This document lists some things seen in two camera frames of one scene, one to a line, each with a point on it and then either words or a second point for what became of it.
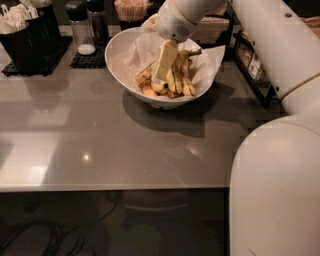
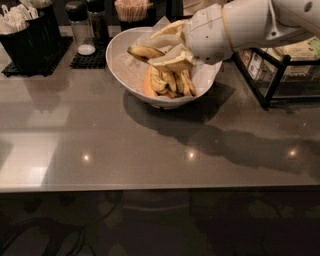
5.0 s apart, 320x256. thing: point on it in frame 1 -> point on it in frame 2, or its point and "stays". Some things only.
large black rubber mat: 11,70 stays
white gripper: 172,22 -> 207,33
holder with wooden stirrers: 132,13 stays
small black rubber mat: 95,60 stays
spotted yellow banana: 145,74 -> 145,52
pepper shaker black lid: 99,21 stays
